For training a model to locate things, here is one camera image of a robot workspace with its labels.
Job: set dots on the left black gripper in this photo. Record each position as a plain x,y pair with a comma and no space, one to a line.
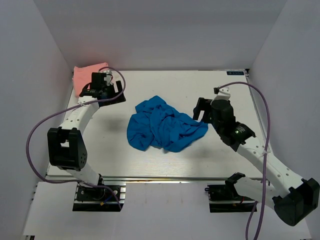
120,98

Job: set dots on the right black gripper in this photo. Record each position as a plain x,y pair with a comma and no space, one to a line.
204,105

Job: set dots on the blue t shirt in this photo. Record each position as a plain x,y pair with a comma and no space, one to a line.
159,125

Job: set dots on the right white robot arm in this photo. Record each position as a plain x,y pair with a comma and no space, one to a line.
290,195

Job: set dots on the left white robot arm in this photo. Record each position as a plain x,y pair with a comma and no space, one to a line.
66,146

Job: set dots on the blue table label sticker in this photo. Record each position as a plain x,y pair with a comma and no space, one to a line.
235,73

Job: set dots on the folded pink t shirt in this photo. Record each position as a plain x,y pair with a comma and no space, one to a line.
82,76

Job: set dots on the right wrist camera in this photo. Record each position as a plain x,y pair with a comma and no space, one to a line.
222,93

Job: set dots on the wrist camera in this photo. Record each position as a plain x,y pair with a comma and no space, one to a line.
222,93
107,76

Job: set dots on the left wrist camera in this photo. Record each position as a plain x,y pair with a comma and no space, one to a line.
107,76

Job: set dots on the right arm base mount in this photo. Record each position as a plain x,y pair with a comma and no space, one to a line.
221,201

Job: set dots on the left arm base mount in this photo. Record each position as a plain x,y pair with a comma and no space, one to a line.
89,199

